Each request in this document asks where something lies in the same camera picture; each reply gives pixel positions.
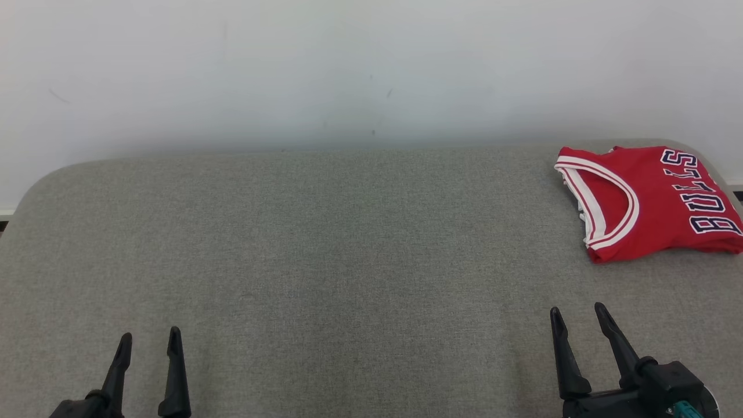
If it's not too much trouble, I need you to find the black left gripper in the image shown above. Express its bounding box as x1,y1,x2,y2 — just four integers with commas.
49,326,192,418

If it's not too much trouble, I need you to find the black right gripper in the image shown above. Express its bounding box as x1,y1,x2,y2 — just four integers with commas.
550,302,669,418

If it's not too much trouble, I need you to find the red jersey with white sleeves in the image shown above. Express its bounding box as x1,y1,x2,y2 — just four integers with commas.
553,145,743,265

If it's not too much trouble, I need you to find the teal right camera cable connector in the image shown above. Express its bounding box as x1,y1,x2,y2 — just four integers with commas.
668,401,706,418

